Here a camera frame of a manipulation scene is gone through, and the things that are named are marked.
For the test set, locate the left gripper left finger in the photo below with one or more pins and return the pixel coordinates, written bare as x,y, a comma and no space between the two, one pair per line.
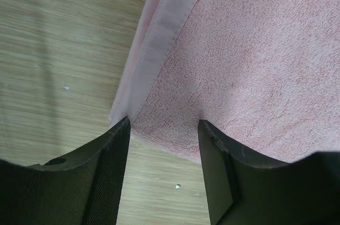
81,187

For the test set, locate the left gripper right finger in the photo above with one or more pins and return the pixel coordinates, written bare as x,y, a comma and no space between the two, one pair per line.
244,186

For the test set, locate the plain pink towel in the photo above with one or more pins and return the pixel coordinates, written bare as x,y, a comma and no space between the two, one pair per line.
264,72

